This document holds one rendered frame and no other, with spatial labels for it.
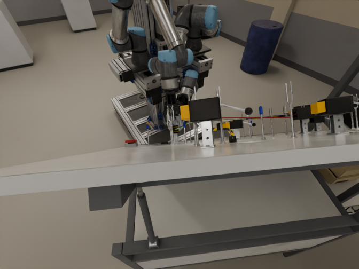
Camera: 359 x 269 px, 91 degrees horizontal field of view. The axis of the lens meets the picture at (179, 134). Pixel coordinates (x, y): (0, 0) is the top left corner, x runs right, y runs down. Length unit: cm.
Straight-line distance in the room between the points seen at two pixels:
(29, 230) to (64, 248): 41
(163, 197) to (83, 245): 110
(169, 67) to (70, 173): 63
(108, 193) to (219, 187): 93
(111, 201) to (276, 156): 20
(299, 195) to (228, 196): 41
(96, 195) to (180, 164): 12
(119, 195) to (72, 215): 191
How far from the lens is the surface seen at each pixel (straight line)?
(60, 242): 210
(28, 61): 506
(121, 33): 126
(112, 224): 195
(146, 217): 59
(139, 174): 18
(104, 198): 25
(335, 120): 58
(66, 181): 20
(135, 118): 241
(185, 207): 105
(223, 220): 105
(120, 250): 82
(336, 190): 163
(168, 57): 76
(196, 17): 119
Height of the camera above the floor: 178
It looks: 47 degrees down
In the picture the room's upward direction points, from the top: straight up
